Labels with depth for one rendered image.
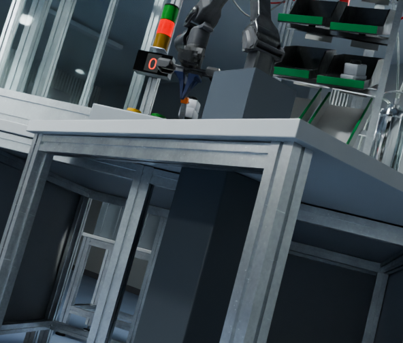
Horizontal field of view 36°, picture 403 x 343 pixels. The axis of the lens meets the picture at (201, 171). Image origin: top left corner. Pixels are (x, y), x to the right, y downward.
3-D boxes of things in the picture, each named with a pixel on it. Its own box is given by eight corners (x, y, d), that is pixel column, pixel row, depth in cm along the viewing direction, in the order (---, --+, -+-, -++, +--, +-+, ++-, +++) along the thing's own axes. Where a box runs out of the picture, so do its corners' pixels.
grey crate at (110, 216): (187, 260, 365) (197, 222, 368) (90, 234, 379) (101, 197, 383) (201, 264, 406) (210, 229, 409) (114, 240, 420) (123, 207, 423)
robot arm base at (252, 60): (255, 74, 139) (262, 49, 140) (235, 76, 144) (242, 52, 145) (276, 86, 143) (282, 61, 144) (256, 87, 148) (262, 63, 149)
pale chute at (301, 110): (290, 147, 167) (291, 132, 165) (245, 139, 173) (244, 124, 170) (321, 101, 188) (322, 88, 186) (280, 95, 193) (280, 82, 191)
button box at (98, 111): (160, 140, 160) (167, 118, 161) (86, 124, 165) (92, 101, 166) (167, 147, 167) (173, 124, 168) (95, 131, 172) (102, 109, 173)
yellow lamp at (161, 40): (164, 48, 202) (168, 34, 203) (150, 45, 204) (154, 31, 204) (168, 54, 207) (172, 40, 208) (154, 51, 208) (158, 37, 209)
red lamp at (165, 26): (168, 34, 203) (172, 20, 204) (154, 31, 204) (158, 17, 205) (172, 39, 208) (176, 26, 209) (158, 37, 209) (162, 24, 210)
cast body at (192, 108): (191, 118, 183) (197, 95, 184) (178, 115, 184) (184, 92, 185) (197, 125, 191) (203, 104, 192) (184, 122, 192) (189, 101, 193)
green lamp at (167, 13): (172, 20, 204) (176, 5, 204) (158, 17, 205) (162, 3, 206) (176, 26, 209) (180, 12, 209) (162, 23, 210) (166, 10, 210)
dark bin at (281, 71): (308, 79, 172) (311, 52, 170) (263, 73, 177) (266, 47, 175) (333, 73, 197) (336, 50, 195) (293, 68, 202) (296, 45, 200)
